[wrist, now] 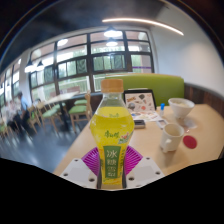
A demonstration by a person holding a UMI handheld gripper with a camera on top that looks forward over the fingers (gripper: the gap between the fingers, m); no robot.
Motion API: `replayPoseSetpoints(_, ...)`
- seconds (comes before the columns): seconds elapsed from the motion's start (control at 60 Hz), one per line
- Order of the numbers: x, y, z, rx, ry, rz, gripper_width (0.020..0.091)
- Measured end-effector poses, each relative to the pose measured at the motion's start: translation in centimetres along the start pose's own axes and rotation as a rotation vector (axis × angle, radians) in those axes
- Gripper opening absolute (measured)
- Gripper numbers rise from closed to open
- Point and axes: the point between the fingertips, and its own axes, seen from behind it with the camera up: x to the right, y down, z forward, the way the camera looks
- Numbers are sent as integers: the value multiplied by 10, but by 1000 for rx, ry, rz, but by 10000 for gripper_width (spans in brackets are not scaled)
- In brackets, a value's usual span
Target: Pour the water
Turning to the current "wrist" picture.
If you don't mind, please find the printed paper sheet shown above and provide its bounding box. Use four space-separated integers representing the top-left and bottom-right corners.
130 110 162 122

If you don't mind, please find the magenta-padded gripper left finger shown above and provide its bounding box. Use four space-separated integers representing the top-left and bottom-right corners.
59 146 102 190

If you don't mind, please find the large black-framed window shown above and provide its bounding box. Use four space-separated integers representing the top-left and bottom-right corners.
29 29 155 101

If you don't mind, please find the flat round red coaster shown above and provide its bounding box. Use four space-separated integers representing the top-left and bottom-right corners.
182 134 198 150

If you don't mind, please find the sticker-covered black tablet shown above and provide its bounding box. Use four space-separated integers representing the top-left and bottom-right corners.
123 88 158 114

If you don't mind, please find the long curved ceiling light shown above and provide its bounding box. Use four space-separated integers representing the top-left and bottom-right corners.
101 17 185 37

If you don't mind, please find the small dark box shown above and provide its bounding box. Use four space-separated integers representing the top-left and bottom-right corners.
133 119 146 130

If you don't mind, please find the small blue-capped bottle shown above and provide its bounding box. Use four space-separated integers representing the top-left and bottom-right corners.
159 102 166 117

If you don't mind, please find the person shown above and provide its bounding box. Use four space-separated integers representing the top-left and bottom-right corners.
14 90 33 134
0 101 16 134

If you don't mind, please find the group of green-seated wooden chairs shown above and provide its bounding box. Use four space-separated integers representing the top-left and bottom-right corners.
26 91 94 134

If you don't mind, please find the group of pendant lamps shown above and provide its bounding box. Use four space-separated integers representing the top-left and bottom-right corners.
23 26 124 74

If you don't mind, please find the yellow drink bottle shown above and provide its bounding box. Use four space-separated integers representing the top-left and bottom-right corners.
89 78 136 190

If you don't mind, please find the white ribbed mug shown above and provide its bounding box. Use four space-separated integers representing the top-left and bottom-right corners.
159 123 185 154

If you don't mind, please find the white bowl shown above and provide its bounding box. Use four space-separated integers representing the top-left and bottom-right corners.
167 97 196 120

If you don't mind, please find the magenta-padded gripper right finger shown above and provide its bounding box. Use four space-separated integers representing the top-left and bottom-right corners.
123 144 165 190

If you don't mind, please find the green upholstered bench backrest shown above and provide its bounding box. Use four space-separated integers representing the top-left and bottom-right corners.
105 73 185 107

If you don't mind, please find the wooden dining table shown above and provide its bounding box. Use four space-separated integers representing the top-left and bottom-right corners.
46 92 76 131

